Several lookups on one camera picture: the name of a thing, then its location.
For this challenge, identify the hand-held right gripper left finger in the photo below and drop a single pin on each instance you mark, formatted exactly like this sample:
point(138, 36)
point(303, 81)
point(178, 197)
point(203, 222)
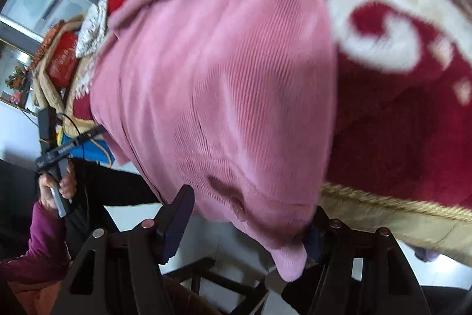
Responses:
point(179, 222)

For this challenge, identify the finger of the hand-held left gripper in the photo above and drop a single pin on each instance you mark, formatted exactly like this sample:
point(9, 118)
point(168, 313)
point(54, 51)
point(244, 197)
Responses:
point(90, 135)

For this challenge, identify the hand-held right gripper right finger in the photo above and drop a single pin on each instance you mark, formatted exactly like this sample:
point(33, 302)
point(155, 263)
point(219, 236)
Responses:
point(332, 248)

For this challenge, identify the person's left forearm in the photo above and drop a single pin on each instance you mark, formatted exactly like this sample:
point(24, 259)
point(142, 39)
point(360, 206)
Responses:
point(40, 248)

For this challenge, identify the person's left hand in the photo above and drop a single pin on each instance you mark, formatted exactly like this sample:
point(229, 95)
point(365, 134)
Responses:
point(68, 186)

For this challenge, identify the blue yellow container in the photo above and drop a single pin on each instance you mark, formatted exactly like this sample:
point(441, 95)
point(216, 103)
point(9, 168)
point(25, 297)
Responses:
point(92, 152)

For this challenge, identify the person's black trouser leg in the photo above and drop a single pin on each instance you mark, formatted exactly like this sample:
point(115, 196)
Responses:
point(118, 186)

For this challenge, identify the beige coat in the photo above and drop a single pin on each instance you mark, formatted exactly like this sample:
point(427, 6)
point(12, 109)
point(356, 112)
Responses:
point(46, 90)

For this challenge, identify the black wooden stool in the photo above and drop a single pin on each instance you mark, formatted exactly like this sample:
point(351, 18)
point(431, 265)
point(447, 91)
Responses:
point(225, 285)

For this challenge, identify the red box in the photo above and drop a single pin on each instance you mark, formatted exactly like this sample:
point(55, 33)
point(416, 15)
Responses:
point(61, 58)

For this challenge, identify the display cabinet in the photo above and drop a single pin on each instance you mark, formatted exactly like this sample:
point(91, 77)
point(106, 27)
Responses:
point(16, 79)

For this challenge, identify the orange black patterned cloth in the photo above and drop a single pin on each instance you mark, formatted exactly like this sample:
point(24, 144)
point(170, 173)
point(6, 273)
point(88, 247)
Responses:
point(48, 40)

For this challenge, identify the white black patterned cloth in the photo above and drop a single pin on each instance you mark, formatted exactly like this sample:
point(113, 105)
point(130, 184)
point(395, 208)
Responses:
point(90, 31)

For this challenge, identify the floral plush blanket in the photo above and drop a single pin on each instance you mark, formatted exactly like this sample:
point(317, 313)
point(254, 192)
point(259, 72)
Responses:
point(387, 115)

